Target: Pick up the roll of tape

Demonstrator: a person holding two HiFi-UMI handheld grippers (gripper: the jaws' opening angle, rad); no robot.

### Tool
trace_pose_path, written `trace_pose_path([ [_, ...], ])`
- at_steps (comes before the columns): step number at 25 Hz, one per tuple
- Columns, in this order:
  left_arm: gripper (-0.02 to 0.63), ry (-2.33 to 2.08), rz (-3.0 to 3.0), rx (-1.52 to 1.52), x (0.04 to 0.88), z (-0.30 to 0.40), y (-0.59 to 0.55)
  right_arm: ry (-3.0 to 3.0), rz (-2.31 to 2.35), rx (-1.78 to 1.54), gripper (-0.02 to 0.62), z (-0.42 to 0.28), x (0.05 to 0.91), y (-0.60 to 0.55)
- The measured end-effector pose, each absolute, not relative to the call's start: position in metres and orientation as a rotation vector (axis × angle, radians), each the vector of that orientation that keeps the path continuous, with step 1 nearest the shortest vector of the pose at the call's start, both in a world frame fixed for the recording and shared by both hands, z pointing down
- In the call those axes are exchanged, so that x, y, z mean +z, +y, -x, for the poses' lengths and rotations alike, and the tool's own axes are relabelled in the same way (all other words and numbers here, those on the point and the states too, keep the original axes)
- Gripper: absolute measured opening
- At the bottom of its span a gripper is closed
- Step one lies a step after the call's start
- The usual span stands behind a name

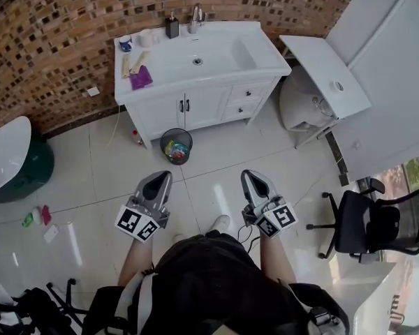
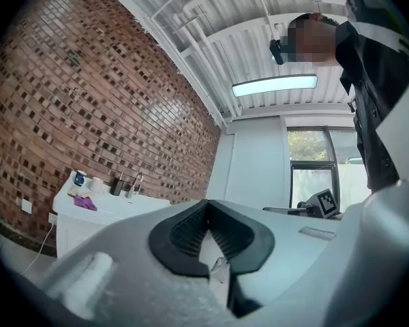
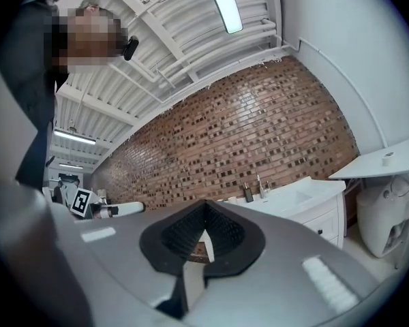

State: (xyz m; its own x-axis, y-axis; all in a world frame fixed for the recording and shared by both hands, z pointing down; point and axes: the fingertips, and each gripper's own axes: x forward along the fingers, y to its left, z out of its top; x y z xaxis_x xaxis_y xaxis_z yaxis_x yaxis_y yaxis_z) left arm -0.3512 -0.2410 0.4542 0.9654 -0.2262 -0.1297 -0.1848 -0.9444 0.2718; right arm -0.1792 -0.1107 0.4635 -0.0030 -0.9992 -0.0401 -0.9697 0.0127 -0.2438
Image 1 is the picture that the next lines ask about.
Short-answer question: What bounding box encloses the white cable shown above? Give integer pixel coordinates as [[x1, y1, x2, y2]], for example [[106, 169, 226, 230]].
[[105, 105, 122, 147]]

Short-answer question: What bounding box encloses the white sink vanity cabinet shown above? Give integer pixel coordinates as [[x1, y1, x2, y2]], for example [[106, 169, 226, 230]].
[[113, 20, 293, 149]]

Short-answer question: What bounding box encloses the white bathtub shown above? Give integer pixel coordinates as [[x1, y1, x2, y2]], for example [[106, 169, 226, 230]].
[[0, 115, 33, 200]]

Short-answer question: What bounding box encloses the person's left forearm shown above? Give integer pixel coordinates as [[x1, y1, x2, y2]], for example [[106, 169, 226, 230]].
[[117, 237, 155, 289]]

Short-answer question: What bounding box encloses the black mesh waste bin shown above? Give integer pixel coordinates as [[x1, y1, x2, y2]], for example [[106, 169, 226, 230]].
[[159, 128, 194, 166]]

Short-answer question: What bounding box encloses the chrome faucet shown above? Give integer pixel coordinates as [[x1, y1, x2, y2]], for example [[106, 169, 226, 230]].
[[188, 2, 207, 35]]

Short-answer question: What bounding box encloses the white card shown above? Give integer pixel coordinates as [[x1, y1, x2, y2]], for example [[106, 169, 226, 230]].
[[43, 224, 61, 245]]

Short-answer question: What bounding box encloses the dark green stool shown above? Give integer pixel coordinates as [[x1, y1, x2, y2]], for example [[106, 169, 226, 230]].
[[0, 135, 55, 204]]

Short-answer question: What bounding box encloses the white desk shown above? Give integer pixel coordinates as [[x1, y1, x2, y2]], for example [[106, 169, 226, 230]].
[[351, 253, 419, 335]]

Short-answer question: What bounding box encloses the white tall cabinet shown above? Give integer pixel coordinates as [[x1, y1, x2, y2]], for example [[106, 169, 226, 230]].
[[325, 0, 419, 183]]

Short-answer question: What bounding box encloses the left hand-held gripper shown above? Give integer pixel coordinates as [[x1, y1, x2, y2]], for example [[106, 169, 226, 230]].
[[115, 170, 173, 244]]

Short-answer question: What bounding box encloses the black office chair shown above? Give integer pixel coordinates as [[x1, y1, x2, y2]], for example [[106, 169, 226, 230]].
[[306, 177, 419, 265]]

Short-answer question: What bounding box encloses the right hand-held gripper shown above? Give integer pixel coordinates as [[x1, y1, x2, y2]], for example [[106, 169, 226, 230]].
[[240, 169, 298, 239]]

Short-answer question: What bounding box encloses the person's right forearm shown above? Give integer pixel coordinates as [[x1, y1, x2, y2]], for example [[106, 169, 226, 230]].
[[258, 233, 297, 286]]

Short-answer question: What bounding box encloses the wide wooden ruler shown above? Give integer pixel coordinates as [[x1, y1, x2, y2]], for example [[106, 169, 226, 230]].
[[130, 50, 152, 73]]

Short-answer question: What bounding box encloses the person's black clothing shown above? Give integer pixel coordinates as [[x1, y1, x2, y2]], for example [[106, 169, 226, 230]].
[[89, 230, 351, 335]]

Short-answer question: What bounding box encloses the person's white shoe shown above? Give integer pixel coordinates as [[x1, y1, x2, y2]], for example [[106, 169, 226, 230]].
[[210, 214, 232, 237]]

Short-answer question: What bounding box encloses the purple cloth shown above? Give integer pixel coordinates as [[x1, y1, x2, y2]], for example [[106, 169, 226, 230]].
[[130, 64, 154, 91]]

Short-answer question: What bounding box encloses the black soap dispenser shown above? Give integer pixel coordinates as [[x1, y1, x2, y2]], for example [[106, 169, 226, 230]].
[[165, 11, 180, 39]]

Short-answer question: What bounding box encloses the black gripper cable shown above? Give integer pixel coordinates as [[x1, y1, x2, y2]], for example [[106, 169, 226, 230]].
[[236, 218, 263, 255]]

